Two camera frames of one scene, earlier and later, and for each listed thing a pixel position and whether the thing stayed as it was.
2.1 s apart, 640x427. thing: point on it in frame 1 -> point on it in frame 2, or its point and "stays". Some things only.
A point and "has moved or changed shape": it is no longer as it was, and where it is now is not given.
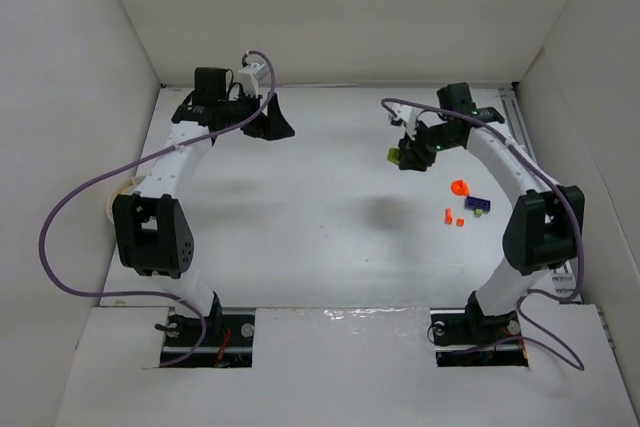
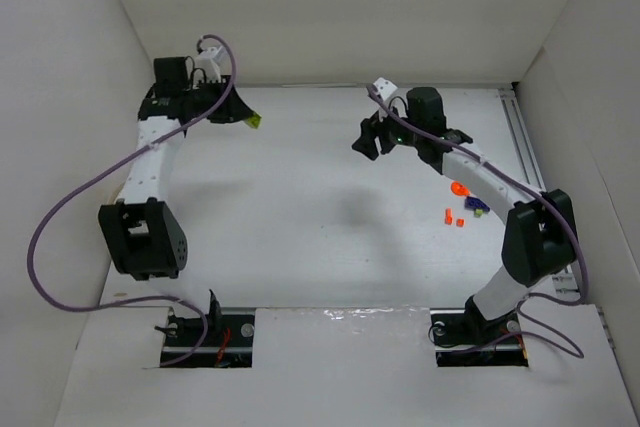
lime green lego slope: x=394 y=156 has moved or changed shape
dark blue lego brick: x=476 y=203 stays
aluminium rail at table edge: x=514 y=122 stays
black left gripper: x=263 y=122 -> x=226 y=98
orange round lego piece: x=460 y=187 stays
